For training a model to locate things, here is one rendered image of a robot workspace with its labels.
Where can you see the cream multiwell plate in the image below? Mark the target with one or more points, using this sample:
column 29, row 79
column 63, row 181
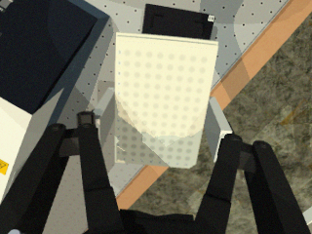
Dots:
column 162, row 89

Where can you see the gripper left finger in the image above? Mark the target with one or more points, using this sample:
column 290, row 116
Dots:
column 26, row 206

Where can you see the grey and dark blue benchtop lab instrument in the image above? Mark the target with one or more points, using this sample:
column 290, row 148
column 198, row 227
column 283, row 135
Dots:
column 44, row 45

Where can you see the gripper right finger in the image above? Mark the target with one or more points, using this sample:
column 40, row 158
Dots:
column 275, row 208

